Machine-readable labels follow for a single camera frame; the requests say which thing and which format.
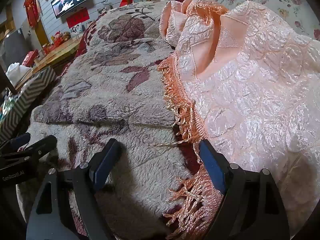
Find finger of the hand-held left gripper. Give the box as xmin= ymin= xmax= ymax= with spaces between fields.
xmin=0 ymin=132 xmax=32 ymax=155
xmin=0 ymin=135 xmax=58 ymax=173

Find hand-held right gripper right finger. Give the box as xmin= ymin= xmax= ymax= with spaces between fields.
xmin=199 ymin=139 xmax=292 ymax=240

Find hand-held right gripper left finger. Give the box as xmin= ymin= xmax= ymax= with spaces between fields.
xmin=26 ymin=138 xmax=123 ymax=240

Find grey striped cardboard box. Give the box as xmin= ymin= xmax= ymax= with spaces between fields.
xmin=0 ymin=66 xmax=57 ymax=143

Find floral fleece blanket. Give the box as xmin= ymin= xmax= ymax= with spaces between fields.
xmin=16 ymin=1 xmax=208 ymax=240

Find white plastic bag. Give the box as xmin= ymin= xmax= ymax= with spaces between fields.
xmin=5 ymin=62 xmax=33 ymax=84

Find pink satin fringed bedspread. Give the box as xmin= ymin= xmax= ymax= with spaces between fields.
xmin=155 ymin=0 xmax=320 ymax=240

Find red gift box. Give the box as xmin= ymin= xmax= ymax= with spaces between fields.
xmin=22 ymin=50 xmax=39 ymax=67

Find wooden coffee table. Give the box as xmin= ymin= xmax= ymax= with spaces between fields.
xmin=15 ymin=36 xmax=83 ymax=90

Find plush toys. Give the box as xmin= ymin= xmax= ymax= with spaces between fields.
xmin=54 ymin=31 xmax=72 ymax=43

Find red hanging decoration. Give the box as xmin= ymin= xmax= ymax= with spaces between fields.
xmin=24 ymin=0 xmax=40 ymax=28

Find red wall banner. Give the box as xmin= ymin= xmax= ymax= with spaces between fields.
xmin=66 ymin=11 xmax=90 ymax=28

